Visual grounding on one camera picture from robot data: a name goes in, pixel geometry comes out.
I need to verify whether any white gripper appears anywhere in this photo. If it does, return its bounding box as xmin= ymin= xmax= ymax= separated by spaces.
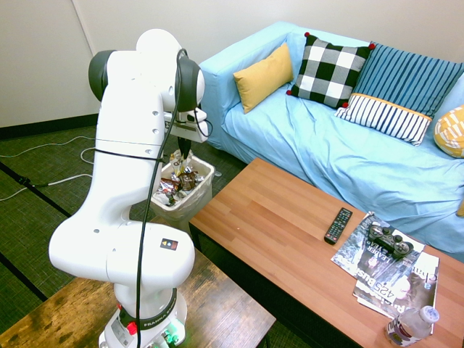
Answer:
xmin=163 ymin=108 xmax=211 ymax=161

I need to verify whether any yellow chip bag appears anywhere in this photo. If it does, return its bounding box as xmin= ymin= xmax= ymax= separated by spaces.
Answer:
xmin=169 ymin=149 xmax=195 ymax=178

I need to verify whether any white plastic trash bin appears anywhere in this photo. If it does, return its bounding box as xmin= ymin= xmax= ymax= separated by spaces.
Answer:
xmin=149 ymin=153 xmax=216 ymax=233

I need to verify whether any clear trash bag liner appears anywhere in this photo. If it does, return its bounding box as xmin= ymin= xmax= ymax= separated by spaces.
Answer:
xmin=149 ymin=170 xmax=215 ymax=223

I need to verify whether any brown chocolate wrapper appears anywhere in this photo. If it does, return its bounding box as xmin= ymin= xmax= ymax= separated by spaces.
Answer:
xmin=176 ymin=170 xmax=199 ymax=192

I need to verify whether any red snack wrapper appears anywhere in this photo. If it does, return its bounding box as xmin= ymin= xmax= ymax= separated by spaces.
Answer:
xmin=157 ymin=176 xmax=179 ymax=197

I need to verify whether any plain mustard yellow pillow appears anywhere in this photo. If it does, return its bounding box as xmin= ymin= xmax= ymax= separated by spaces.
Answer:
xmin=232 ymin=42 xmax=295 ymax=115

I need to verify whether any wooden coffee table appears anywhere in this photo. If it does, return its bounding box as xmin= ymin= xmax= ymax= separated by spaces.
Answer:
xmin=188 ymin=157 xmax=464 ymax=348

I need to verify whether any light blue sofa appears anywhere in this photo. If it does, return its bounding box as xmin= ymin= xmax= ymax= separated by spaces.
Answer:
xmin=198 ymin=20 xmax=464 ymax=264

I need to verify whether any black white checkered pillow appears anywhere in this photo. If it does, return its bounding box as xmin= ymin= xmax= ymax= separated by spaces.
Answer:
xmin=285 ymin=31 xmax=377 ymax=110

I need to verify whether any rustic wooden side table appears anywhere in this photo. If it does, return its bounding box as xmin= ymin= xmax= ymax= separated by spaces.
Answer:
xmin=0 ymin=249 xmax=277 ymax=348

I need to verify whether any black remote control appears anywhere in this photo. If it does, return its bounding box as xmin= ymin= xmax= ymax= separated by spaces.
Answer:
xmin=323 ymin=207 xmax=354 ymax=246

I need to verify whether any dark cover magazine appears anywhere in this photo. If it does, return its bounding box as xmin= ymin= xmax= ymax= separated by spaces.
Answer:
xmin=330 ymin=211 xmax=426 ymax=288

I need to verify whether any white navy striped pillow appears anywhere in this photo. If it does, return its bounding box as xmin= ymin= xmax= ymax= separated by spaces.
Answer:
xmin=333 ymin=92 xmax=434 ymax=147

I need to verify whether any black game controller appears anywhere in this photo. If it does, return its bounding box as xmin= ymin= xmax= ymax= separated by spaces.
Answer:
xmin=366 ymin=222 xmax=415 ymax=260

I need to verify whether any blue striped pillow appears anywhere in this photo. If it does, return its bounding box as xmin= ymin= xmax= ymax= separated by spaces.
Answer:
xmin=352 ymin=42 xmax=464 ymax=120

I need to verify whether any business magazine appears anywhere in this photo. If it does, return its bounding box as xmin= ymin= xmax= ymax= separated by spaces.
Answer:
xmin=352 ymin=251 xmax=440 ymax=320

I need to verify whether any yellow white patterned bolster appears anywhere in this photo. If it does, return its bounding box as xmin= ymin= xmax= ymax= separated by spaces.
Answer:
xmin=433 ymin=104 xmax=464 ymax=159

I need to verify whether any clear plastic drink bottle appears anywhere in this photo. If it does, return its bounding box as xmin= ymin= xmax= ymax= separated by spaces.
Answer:
xmin=384 ymin=304 xmax=441 ymax=347

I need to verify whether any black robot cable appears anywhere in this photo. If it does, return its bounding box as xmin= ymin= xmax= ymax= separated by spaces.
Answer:
xmin=134 ymin=48 xmax=213 ymax=348

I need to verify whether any white floor cable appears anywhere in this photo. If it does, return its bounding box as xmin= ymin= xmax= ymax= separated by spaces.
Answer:
xmin=0 ymin=173 xmax=94 ymax=202
xmin=0 ymin=135 xmax=96 ymax=166

